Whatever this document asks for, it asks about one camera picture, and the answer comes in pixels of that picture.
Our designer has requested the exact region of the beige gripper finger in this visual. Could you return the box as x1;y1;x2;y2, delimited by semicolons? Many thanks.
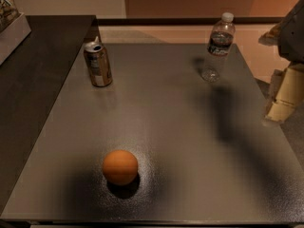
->
258;23;281;46
265;63;304;123

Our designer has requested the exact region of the clear plastic water bottle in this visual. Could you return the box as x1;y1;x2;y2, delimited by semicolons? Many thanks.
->
201;12;236;83

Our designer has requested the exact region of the opened brown soda can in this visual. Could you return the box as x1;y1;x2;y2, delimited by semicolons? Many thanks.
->
84;37;112;87

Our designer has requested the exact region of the orange fruit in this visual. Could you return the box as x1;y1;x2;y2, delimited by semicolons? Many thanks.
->
102;150;139;186

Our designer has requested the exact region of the dark side table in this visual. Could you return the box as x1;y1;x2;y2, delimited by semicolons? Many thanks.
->
0;15;98;214

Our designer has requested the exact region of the white box with snacks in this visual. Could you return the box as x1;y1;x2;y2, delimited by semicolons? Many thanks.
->
0;0;31;65

